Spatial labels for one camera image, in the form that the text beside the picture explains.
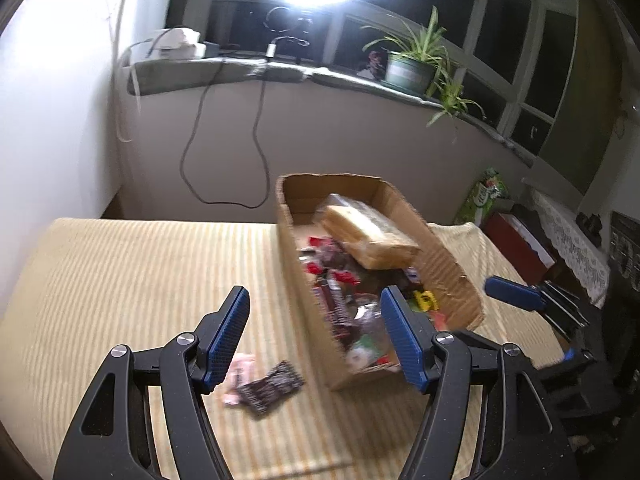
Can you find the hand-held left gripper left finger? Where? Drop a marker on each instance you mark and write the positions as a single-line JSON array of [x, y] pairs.
[[227, 340]]

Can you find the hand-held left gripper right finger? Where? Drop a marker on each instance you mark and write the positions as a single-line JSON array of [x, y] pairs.
[[402, 340]]

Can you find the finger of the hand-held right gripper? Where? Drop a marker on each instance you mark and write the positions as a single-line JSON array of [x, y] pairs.
[[475, 339], [515, 292]]

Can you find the pink snack packet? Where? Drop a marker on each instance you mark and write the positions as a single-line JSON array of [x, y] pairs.
[[239, 372]]

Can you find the dark patterned snack packet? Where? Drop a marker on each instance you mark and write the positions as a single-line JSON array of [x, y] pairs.
[[272, 387]]

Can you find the cardboard box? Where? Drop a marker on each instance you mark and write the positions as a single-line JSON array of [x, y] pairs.
[[450, 270]]

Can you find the pile of snack packets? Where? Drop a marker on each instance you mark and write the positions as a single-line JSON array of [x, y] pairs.
[[340, 300]]

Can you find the clear bread packet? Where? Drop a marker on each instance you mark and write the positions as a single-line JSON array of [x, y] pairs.
[[370, 235]]

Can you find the red carton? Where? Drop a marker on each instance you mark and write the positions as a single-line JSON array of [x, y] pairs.
[[520, 245]]

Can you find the white lace cloth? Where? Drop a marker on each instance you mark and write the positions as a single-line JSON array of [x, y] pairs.
[[570, 245]]

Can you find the green bag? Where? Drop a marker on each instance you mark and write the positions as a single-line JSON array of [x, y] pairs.
[[482, 200]]

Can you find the striped yellow tablecloth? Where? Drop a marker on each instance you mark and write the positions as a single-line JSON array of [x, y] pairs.
[[125, 285]]

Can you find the olive curtain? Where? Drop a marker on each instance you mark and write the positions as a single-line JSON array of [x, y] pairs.
[[590, 110]]

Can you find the potted spider plant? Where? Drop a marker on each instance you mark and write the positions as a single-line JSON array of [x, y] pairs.
[[415, 62]]

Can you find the window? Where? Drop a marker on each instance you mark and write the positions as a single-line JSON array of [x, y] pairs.
[[500, 30]]

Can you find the grey stone windowsill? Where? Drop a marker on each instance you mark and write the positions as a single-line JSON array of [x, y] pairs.
[[350, 80]]

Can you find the small dark red plant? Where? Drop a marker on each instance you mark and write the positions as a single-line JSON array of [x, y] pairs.
[[372, 62]]

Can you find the small black box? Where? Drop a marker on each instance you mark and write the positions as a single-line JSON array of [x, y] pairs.
[[212, 50]]

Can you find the white cabinet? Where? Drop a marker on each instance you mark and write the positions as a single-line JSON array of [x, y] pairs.
[[50, 110]]

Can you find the white power adapter boxes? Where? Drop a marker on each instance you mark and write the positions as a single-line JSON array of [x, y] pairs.
[[177, 42]]

